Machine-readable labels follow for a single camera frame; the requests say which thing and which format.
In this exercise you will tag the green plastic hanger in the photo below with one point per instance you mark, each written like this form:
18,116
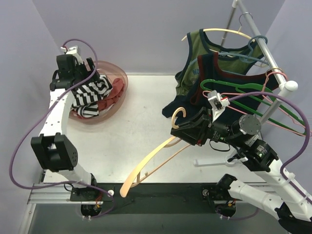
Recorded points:
253,86

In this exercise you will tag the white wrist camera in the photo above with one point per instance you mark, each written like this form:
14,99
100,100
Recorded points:
218,103
74,50

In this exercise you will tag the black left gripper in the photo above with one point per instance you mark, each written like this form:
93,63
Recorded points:
81,70

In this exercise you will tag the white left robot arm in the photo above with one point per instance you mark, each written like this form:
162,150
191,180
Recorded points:
53,149

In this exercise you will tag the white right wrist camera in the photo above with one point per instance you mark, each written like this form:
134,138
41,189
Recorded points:
218,103

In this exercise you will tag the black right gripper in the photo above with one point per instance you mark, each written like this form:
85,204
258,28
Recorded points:
199,126

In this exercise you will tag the teal blue hanger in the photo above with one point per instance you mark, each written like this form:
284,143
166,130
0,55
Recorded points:
200,44

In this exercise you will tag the rust red tank top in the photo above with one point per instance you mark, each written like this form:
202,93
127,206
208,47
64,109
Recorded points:
115,96

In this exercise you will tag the beige wooden hanger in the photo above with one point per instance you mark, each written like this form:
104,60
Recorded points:
134,178

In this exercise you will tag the metal clothes rack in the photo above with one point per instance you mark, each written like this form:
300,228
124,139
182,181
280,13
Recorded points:
286,87

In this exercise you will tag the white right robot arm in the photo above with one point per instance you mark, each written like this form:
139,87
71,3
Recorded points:
291,208

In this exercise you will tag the navy blue garment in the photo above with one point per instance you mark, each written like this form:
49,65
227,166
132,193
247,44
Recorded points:
209,68

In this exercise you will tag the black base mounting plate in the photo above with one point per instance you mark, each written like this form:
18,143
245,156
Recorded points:
157,198

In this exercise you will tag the black white striped tank top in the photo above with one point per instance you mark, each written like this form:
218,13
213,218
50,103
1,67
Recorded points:
87,96

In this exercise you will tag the olive green garment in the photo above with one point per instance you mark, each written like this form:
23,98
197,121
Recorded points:
186,78

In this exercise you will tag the pink translucent plastic basket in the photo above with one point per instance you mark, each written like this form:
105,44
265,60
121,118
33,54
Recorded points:
112,72

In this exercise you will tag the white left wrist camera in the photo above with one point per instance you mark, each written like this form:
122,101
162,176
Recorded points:
74,50

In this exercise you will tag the aluminium frame rail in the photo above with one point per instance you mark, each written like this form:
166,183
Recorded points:
52,195

